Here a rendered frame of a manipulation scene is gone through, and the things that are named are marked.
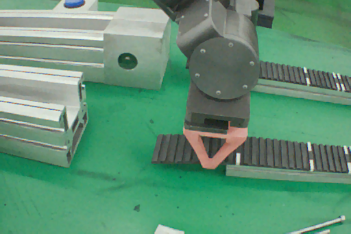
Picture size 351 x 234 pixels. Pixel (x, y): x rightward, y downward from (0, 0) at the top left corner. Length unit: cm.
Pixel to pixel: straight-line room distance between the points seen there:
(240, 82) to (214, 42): 4
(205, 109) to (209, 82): 9
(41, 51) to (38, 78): 13
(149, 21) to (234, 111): 27
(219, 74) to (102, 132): 28
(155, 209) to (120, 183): 6
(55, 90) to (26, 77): 5
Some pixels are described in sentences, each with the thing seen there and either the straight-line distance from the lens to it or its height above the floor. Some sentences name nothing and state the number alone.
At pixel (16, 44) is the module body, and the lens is 68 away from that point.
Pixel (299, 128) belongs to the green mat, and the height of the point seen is 78.
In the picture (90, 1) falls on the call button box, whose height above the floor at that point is 84.
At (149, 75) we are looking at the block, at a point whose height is 81.
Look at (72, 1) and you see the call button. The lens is 78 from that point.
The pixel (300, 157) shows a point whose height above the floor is 81.
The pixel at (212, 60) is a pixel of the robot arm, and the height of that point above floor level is 99.
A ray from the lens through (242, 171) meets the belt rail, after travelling 50.
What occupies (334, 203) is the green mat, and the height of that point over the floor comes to 78.
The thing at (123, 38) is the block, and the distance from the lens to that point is 59.
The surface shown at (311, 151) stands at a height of 81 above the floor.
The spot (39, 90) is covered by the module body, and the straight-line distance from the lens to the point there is 54.
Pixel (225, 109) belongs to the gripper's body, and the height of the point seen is 90.
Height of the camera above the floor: 115
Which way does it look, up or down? 38 degrees down
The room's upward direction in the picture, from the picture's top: 4 degrees clockwise
